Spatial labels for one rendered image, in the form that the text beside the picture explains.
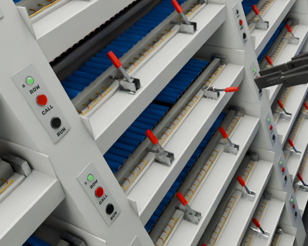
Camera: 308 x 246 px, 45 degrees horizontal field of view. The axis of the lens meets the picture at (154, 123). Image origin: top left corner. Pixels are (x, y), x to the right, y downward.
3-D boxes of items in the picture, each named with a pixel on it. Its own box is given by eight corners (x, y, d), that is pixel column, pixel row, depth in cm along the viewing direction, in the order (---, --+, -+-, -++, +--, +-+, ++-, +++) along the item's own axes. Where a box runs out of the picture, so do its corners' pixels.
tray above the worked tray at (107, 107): (226, 19, 105) (226, -31, 96) (99, 159, 67) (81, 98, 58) (164, 11, 114) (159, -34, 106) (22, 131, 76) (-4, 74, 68)
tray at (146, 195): (243, 77, 114) (245, 51, 108) (141, 230, 76) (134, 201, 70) (185, 66, 123) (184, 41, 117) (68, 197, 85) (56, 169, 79)
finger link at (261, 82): (286, 81, 85) (285, 82, 85) (259, 88, 90) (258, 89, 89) (281, 70, 84) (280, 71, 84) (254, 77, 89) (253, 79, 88)
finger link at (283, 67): (284, 64, 86) (285, 62, 86) (258, 71, 91) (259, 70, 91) (290, 74, 87) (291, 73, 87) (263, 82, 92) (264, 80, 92)
